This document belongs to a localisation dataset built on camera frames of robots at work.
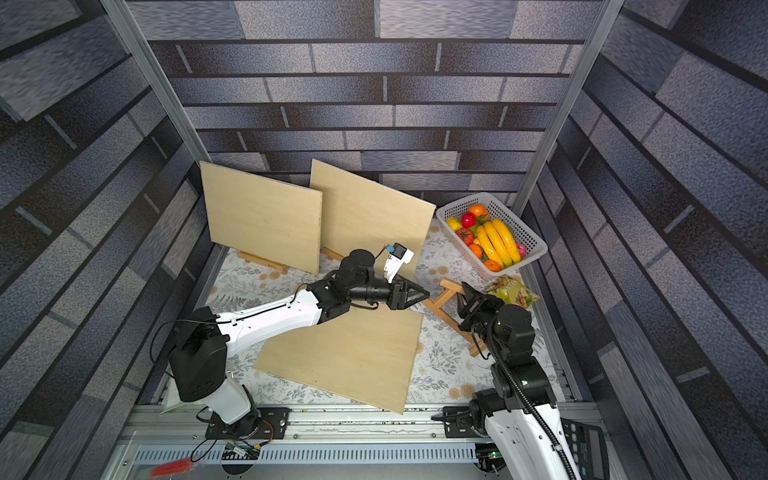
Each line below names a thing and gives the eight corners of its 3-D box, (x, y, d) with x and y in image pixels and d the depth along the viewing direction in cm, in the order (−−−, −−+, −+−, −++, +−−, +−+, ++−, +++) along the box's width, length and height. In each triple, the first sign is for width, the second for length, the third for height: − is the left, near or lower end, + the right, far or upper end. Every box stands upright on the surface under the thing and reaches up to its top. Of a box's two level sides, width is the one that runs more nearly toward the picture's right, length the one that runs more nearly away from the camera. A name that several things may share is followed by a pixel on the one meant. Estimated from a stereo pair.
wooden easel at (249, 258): (241, 262, 108) (235, 254, 104) (244, 258, 110) (239, 250, 106) (284, 277, 104) (280, 269, 100) (287, 272, 106) (284, 264, 102)
